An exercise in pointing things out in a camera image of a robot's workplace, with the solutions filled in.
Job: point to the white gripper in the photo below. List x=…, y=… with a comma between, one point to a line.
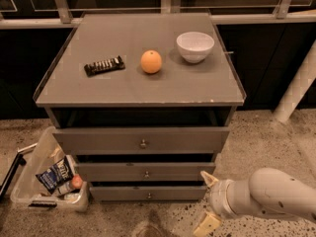
x=216, y=197

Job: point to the grey bottom drawer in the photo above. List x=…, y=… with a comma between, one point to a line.
x=166, y=193

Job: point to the grey drawer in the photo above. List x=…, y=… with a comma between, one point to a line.
x=138, y=172
x=166, y=193
x=141, y=140

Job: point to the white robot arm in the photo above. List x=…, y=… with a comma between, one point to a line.
x=267, y=193

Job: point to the grey top drawer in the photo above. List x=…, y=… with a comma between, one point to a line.
x=141, y=140

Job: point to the grey drawer cabinet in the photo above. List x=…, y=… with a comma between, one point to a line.
x=178, y=95

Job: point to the grey middle drawer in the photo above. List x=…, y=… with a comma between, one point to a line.
x=138, y=172

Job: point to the red apple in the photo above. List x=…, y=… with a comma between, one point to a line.
x=76, y=182

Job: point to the orange fruit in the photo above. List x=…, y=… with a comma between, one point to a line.
x=151, y=61

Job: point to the blue chip bag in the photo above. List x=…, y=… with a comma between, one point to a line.
x=56, y=175

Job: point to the white ceramic bowl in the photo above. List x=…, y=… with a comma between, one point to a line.
x=194, y=47

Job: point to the black snack bar wrapper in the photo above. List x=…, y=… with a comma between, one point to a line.
x=104, y=66

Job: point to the clear plastic bin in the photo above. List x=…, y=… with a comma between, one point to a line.
x=30, y=192

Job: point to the white diagonal post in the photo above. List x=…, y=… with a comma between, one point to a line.
x=301, y=82

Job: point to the metal railing frame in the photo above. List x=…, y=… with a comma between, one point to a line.
x=34, y=14

